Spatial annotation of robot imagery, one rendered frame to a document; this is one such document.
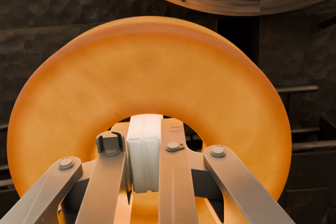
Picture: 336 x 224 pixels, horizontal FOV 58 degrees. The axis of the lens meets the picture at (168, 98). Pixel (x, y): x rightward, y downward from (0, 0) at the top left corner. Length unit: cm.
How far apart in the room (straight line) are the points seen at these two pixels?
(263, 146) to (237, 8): 21
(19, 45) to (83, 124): 34
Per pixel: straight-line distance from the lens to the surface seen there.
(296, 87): 49
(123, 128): 16
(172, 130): 15
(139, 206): 19
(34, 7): 53
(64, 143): 17
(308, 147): 43
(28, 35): 48
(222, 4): 35
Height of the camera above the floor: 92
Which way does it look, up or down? 20 degrees down
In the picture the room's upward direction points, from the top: 4 degrees counter-clockwise
